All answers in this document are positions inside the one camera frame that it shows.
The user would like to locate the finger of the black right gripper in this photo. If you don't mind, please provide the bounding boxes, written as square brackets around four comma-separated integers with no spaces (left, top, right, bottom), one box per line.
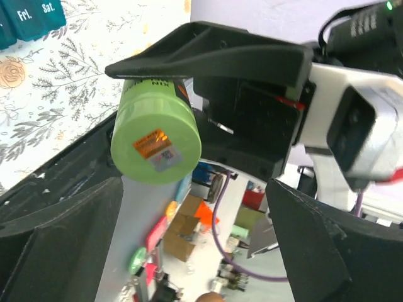
[1,113,120,224]

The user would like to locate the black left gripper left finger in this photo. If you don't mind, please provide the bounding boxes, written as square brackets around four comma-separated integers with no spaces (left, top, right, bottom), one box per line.
[1,177,123,301]

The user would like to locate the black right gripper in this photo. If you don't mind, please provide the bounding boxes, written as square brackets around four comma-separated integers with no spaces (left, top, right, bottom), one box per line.
[105,21,316,181]

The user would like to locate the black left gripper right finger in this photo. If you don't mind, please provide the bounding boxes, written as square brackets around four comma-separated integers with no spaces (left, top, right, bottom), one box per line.
[266,179,402,302]

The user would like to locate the green pill bottle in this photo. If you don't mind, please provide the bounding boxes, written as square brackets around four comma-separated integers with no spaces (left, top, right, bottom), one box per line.
[110,79,202,185]

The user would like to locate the teal weekly pill organizer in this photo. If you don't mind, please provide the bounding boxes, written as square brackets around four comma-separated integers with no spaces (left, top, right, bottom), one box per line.
[1,0,66,50]

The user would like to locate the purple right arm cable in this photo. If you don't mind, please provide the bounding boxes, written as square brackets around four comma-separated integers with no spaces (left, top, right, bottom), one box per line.
[211,169,366,281]

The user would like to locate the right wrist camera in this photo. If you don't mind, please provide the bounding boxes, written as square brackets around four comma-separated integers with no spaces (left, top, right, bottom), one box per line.
[297,63,402,191]

